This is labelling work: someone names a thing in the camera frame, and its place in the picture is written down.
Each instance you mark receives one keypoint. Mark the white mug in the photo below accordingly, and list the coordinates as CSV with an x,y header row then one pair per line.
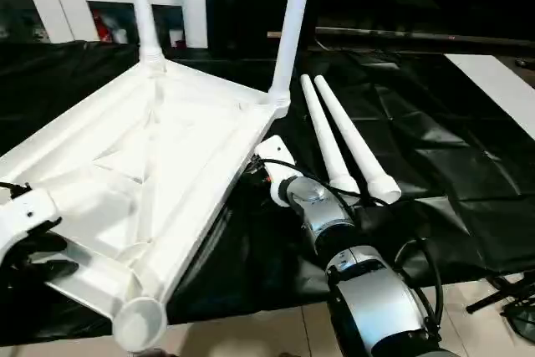
x,y
176,38
122,36

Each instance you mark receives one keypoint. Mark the white plastic table leg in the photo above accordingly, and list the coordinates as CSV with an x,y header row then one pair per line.
x,y
292,31
355,139
326,135
144,10

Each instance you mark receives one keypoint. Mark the black mat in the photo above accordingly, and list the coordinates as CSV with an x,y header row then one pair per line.
x,y
439,156

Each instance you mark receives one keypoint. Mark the white flat board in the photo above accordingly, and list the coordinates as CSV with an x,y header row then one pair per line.
x,y
493,81

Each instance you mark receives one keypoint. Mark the red bottle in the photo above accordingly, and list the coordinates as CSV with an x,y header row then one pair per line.
x,y
99,27

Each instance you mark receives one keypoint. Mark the small dark object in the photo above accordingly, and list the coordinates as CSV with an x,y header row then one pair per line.
x,y
521,62

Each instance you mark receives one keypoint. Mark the grey metal rail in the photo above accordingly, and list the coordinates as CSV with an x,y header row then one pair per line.
x,y
418,35

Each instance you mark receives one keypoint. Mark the white plastic table top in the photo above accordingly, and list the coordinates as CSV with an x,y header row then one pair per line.
x,y
146,144

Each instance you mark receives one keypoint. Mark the black metal folding leg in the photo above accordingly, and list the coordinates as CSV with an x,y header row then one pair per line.
x,y
497,298

